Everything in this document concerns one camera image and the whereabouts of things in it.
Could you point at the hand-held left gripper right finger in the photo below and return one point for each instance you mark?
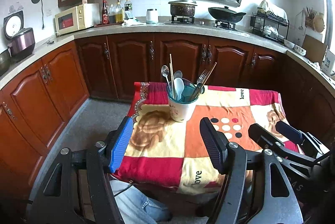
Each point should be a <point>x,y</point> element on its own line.
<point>213,145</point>

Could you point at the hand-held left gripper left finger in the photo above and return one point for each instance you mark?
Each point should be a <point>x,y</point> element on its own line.
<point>121,145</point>

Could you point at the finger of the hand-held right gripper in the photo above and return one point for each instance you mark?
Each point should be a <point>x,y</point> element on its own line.
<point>264,136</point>
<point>290,132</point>

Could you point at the white utensil holder teal rim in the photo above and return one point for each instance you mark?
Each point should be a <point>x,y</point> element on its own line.
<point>182,108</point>

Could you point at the silver fork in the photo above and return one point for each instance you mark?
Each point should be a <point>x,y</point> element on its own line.
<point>205,82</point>

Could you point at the printed blanket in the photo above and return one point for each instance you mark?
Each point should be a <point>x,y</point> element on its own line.
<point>170,150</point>

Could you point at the person's left leg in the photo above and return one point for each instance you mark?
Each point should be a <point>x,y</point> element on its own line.
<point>138,203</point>

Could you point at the white rag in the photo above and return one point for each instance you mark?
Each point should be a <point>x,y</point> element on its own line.
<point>312,63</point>

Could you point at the white electric kettle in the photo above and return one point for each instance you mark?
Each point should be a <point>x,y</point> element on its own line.
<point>329,61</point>

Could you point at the patterned bowl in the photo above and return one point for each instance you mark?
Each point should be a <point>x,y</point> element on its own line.
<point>300,49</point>

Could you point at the wooden base cabinets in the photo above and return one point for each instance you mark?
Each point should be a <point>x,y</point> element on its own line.
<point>130,61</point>

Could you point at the wooden cutting board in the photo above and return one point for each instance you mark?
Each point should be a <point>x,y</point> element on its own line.
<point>314,48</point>

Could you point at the plain white bowl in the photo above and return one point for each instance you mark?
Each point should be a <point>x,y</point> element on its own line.
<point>289,43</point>

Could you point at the black dish rack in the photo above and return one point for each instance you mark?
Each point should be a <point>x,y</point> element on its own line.
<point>269,26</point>

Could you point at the hanging ladle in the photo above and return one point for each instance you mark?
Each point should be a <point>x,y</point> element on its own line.
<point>300,21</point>

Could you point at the round wooden lid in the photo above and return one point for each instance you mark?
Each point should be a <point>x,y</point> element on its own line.
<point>318,23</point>

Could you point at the stone kitchen countertop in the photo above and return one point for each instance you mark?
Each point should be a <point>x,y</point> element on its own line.
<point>130,30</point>

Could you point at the window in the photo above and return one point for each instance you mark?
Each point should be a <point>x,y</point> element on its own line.
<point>330,17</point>

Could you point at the white crumpled cloth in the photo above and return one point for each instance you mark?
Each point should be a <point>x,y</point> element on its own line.
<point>129,22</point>

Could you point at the gas stove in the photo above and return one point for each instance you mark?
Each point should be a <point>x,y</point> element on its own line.
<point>201,22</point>

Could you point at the white cloth on rack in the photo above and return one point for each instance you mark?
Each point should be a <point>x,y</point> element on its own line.
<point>272,9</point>

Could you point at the black wok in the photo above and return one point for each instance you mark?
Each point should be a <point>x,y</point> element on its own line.
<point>226,15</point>

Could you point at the small dark sauce bottle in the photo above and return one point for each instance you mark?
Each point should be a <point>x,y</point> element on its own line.
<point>112,15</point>

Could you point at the white canister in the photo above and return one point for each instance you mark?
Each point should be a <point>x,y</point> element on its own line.
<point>152,15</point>

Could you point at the cooking oil bottle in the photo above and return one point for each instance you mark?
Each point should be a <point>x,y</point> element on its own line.
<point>119,11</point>

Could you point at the cream microwave oven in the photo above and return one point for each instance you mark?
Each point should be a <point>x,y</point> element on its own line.
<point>70,21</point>

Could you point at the clear bottle yellow cap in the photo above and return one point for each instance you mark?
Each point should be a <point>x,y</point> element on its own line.
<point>128,8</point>

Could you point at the stock pot with lid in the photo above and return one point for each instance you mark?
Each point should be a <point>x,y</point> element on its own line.
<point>182,8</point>

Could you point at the purple rice cooker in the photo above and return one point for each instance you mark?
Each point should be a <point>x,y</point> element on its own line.
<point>22,43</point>

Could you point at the metal bowl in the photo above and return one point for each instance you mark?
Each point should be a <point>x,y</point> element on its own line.
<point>4,61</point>

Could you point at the wall chopstick holder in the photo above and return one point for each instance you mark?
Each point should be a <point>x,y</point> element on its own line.
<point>310,17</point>

